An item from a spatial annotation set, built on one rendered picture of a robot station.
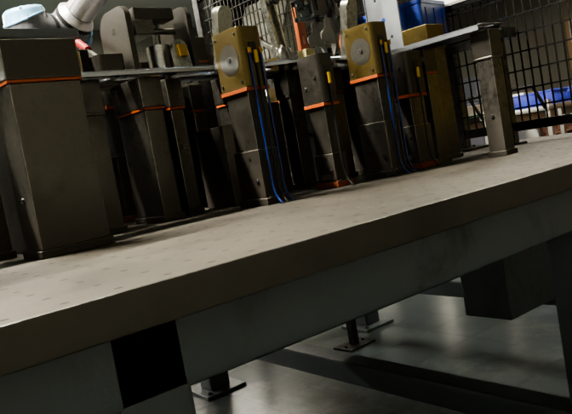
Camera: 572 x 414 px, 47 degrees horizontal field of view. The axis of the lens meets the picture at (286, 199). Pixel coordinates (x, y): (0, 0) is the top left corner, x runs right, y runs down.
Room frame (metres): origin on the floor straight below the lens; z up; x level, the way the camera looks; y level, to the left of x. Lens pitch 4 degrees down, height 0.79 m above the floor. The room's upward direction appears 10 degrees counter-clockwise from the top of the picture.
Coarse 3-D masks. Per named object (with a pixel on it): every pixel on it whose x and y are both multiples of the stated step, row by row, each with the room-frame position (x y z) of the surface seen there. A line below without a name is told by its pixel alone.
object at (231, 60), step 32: (224, 32) 1.29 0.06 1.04; (256, 32) 1.29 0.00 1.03; (224, 64) 1.31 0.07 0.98; (256, 64) 1.28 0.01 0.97; (224, 96) 1.32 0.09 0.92; (256, 96) 1.27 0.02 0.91; (256, 128) 1.28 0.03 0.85; (256, 160) 1.27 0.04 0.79; (256, 192) 1.29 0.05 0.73; (288, 192) 1.28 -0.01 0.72
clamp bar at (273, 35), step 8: (264, 0) 1.82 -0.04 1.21; (272, 0) 1.80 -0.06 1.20; (264, 8) 1.82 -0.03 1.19; (272, 8) 1.84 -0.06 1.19; (264, 16) 1.83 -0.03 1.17; (272, 16) 1.83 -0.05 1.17; (272, 24) 1.81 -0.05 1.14; (280, 24) 1.83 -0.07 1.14; (272, 32) 1.81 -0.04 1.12; (280, 32) 1.83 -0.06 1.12; (272, 40) 1.81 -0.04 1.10; (280, 40) 1.83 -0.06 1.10; (272, 48) 1.82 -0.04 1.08
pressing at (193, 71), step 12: (276, 60) 1.49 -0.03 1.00; (288, 60) 1.48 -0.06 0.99; (336, 60) 1.68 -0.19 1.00; (84, 72) 1.19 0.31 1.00; (96, 72) 1.20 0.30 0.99; (108, 72) 1.22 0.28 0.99; (120, 72) 1.23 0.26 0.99; (132, 72) 1.25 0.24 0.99; (144, 72) 1.27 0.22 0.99; (156, 72) 1.36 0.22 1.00; (168, 72) 1.39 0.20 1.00; (180, 72) 1.41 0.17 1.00; (192, 72) 1.43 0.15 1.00; (204, 72) 1.51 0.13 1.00; (216, 72) 1.51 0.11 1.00; (276, 72) 1.71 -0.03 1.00; (108, 84) 1.42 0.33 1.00
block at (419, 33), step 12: (432, 24) 1.76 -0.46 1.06; (408, 36) 1.78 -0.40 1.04; (420, 36) 1.75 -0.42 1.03; (432, 36) 1.75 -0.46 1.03; (444, 48) 1.79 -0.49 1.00; (444, 60) 1.78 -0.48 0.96; (444, 72) 1.78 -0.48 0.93; (444, 84) 1.77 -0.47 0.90; (444, 96) 1.77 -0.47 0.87; (444, 108) 1.76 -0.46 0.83; (444, 120) 1.76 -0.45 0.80; (456, 132) 1.79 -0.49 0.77; (456, 144) 1.78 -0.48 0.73; (456, 156) 1.77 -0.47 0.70
